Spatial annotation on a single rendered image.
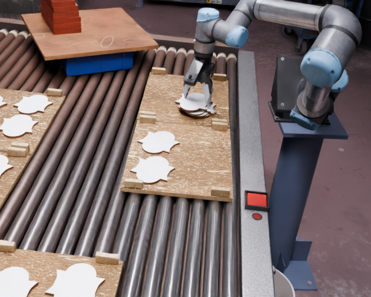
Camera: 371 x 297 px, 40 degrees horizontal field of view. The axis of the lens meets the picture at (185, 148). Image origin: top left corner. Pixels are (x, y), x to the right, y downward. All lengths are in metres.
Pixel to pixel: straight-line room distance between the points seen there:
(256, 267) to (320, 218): 1.71
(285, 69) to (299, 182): 0.51
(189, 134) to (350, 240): 1.45
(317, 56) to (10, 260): 1.00
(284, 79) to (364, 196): 1.42
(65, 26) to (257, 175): 1.13
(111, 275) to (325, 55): 0.85
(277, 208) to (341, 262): 0.60
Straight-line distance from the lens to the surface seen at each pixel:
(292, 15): 1.72
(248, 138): 1.92
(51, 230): 1.48
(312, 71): 1.56
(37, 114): 1.97
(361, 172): 3.60
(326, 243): 2.95
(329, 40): 1.56
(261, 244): 1.48
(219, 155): 1.76
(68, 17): 2.36
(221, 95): 2.15
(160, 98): 2.07
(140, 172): 1.63
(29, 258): 1.39
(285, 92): 2.15
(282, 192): 2.36
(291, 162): 2.26
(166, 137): 1.81
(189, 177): 1.64
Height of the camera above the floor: 1.92
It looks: 34 degrees down
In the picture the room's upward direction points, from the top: 6 degrees clockwise
